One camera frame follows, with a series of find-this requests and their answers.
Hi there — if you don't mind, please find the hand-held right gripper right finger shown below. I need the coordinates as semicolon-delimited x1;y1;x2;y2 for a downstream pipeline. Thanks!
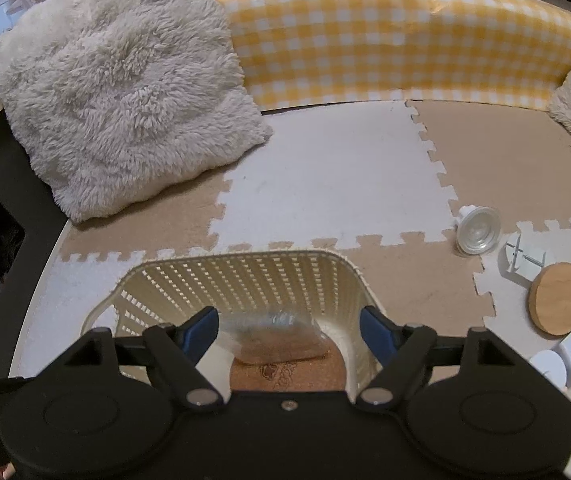
355;306;491;408

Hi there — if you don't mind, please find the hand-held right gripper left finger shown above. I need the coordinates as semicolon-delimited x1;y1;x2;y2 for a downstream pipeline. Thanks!
83;306;226;410

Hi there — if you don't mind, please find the cream plastic lattice basket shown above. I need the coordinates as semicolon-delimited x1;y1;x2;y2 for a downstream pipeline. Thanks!
80;249;386;401

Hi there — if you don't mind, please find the white plug adapter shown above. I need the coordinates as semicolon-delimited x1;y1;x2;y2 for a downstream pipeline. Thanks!
504;232;551;283

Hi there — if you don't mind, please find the round wooden disc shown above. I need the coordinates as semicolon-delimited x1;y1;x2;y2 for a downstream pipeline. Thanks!
529;262;571;336

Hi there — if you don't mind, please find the clear plastic blister pack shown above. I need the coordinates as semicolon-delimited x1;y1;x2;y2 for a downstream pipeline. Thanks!
218;310;329;364

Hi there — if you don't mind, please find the tan foam mat tile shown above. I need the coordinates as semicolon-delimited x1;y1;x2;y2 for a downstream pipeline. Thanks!
216;227;496;386
58;162;231;263
408;100;571;233

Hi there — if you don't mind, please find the round cork coaster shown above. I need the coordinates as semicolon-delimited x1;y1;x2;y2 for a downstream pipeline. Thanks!
228;340;349;394

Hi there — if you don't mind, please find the white foam mat tile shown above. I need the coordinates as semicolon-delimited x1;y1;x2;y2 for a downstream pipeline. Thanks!
10;250;146;381
208;100;459;253
473;217;571;476

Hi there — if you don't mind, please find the white suction cup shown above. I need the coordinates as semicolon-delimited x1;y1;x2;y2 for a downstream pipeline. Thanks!
454;205;501;255

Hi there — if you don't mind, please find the white round puck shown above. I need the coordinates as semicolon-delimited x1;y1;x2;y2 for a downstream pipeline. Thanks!
528;351;567;390

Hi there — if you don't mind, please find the black cabinet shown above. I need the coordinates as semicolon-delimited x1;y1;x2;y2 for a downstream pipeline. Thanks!
0;105;71;381

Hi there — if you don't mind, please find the large white fluffy pillow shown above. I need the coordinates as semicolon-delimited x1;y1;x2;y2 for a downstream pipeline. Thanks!
0;0;274;224

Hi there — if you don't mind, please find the yellow white checkered cushion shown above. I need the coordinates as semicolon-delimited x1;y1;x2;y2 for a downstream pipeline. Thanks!
213;0;571;111

